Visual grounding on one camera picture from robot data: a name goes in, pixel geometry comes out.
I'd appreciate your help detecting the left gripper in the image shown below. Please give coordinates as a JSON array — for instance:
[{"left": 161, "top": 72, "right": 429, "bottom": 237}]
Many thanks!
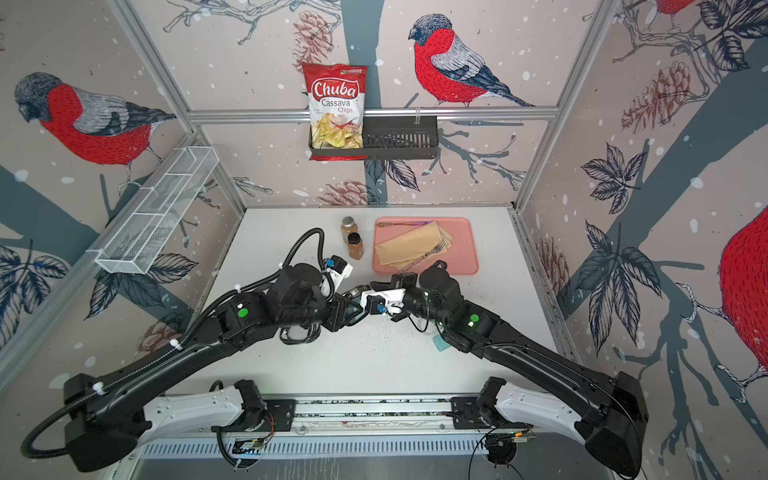
[{"left": 283, "top": 290, "right": 369, "bottom": 333}]

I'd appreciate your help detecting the clear pouch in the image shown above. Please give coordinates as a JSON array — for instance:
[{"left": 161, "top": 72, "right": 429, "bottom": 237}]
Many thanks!
[
  {"left": 279, "top": 324, "right": 322, "bottom": 346},
  {"left": 342, "top": 286, "right": 388, "bottom": 327}
]

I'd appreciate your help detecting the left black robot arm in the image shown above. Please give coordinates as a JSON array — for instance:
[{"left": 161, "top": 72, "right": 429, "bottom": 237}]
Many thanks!
[{"left": 20, "top": 227, "right": 344, "bottom": 472}]

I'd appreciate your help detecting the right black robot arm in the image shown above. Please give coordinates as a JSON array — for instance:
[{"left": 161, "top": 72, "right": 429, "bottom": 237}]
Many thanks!
[{"left": 369, "top": 261, "right": 649, "bottom": 478}]

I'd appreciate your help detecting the yellow folded napkin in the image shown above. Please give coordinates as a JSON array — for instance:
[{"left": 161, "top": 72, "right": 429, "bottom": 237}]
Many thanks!
[{"left": 374, "top": 221, "right": 453, "bottom": 272}]

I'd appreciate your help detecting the pink tray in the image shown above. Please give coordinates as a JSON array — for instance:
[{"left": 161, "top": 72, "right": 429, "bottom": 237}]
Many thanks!
[{"left": 371, "top": 217, "right": 479, "bottom": 275}]

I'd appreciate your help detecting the orange pepper spice jar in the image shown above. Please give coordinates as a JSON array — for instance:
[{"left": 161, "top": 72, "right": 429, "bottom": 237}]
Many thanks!
[{"left": 347, "top": 232, "right": 364, "bottom": 260}]

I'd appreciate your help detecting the shichimi spice jar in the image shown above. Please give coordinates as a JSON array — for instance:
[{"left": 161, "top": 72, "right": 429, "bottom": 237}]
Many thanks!
[{"left": 341, "top": 216, "right": 358, "bottom": 244}]

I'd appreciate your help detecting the Chuba cassava chips bag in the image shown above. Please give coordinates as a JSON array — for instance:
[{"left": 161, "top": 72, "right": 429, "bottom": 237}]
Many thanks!
[{"left": 302, "top": 63, "right": 368, "bottom": 153}]

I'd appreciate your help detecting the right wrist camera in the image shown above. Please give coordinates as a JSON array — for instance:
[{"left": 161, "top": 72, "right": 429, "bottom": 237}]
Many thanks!
[{"left": 360, "top": 289, "right": 406, "bottom": 317}]

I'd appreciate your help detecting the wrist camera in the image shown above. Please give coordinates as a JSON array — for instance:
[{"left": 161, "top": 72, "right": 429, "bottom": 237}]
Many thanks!
[
  {"left": 324, "top": 255, "right": 353, "bottom": 292},
  {"left": 360, "top": 289, "right": 406, "bottom": 317}
]

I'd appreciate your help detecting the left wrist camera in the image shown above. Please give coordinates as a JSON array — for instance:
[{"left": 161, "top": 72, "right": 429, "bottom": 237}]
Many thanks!
[{"left": 324, "top": 255, "right": 353, "bottom": 292}]

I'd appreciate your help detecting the pink handled fork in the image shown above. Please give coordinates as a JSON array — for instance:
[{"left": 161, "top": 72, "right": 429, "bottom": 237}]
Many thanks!
[{"left": 400, "top": 239, "right": 451, "bottom": 272}]

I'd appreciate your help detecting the pink handled spoon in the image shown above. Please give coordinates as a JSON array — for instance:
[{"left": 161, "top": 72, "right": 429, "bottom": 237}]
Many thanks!
[{"left": 376, "top": 221, "right": 431, "bottom": 228}]

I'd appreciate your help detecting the black wall basket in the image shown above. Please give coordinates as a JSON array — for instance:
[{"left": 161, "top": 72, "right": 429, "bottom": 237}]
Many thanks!
[{"left": 309, "top": 116, "right": 439, "bottom": 161}]

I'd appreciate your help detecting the aluminium frame rail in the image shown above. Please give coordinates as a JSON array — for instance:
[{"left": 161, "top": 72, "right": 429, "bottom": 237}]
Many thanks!
[{"left": 187, "top": 107, "right": 560, "bottom": 125}]

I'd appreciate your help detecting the white wire mesh shelf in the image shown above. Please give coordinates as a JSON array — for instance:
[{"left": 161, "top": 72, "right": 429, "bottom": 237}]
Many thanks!
[{"left": 95, "top": 146, "right": 219, "bottom": 274}]

